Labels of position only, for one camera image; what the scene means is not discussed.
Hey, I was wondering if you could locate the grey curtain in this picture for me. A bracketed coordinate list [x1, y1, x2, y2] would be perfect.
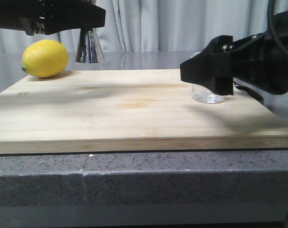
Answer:
[0, 0, 268, 54]

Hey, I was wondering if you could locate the silver double jigger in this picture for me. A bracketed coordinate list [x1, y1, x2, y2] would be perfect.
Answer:
[75, 28, 105, 63]

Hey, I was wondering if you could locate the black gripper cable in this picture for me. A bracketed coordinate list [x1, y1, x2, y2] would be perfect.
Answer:
[267, 0, 288, 62]

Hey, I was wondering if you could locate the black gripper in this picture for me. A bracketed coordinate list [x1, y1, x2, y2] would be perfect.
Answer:
[180, 10, 288, 95]
[0, 0, 106, 36]

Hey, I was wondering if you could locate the yellow lemon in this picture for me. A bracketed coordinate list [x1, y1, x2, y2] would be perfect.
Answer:
[21, 39, 69, 78]

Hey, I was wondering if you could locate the wooden cutting board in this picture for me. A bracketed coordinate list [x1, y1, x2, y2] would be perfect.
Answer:
[0, 69, 288, 154]

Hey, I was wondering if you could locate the black cutting board handle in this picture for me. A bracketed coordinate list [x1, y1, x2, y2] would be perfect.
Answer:
[233, 81, 264, 105]

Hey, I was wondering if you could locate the clear glass beaker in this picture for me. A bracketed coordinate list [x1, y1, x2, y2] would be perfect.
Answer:
[192, 84, 224, 104]

